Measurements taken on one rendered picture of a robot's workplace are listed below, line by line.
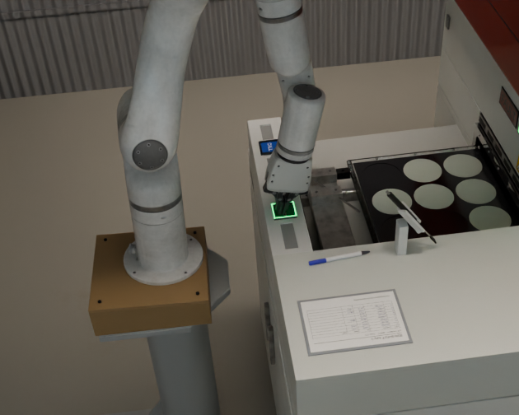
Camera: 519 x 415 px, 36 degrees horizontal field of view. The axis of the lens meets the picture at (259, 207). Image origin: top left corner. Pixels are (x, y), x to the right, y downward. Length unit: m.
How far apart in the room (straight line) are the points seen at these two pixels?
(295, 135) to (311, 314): 0.39
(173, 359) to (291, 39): 0.90
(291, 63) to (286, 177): 0.30
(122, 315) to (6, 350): 1.27
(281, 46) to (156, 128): 0.30
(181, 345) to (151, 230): 0.37
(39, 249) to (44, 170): 0.53
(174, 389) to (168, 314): 0.39
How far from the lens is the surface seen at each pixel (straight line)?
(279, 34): 1.63
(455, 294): 1.76
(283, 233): 1.89
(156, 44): 1.60
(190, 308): 1.85
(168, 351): 2.08
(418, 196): 2.08
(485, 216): 2.05
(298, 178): 1.85
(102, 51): 4.23
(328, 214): 2.05
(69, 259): 3.35
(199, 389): 2.22
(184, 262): 1.92
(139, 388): 2.85
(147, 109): 1.63
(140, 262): 1.92
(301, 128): 1.75
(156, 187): 1.76
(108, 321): 1.88
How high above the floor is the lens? 2.23
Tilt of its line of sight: 41 degrees down
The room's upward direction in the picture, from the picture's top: 4 degrees counter-clockwise
